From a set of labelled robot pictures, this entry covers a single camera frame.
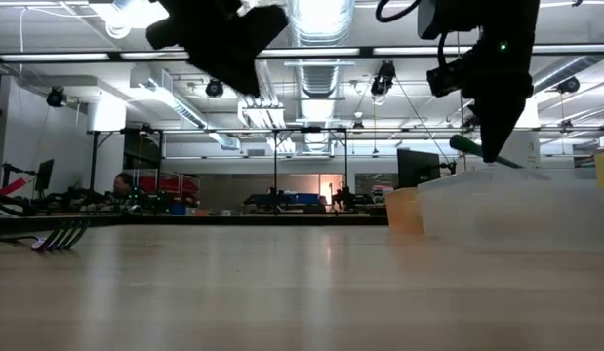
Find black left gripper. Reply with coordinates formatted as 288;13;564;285
144;0;291;98

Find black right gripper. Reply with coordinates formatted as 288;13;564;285
460;33;536;165

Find iridescent metal fork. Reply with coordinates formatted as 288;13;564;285
0;219;90;253
449;134;526;171

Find black ceiling spotlight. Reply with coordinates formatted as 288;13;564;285
205;77;225;99
556;76;582;96
46;86;68;109

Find white square column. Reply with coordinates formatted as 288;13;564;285
513;130;543;171

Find clear plastic bin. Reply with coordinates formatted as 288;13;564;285
417;165;604;253

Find orange plastic bin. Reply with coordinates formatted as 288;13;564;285
383;187;426;237

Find black hanging spotlight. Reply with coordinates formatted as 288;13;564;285
370;59;398;106

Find black overhead light beam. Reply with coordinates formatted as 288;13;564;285
0;44;604;63

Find red background shelving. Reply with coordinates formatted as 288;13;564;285
135;174;202;207

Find blue background workbench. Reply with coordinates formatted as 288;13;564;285
241;191;328;215

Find person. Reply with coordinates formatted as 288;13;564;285
110;172;136;199

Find small black background monitor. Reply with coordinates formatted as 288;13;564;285
35;159;56;194

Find white rectangular air duct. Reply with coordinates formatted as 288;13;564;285
129;65;240;151

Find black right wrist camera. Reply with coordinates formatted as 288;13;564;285
425;57;474;98

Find silver ribbed ventilation duct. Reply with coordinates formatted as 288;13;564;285
287;0;356;99

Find grey round ceiling duct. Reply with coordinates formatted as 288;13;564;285
533;52;604;98

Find black background rig frame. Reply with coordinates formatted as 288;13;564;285
89;126;350;216

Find black aluminium table frame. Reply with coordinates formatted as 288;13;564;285
0;214;389;227

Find black right camera cable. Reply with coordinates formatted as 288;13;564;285
376;0;423;24

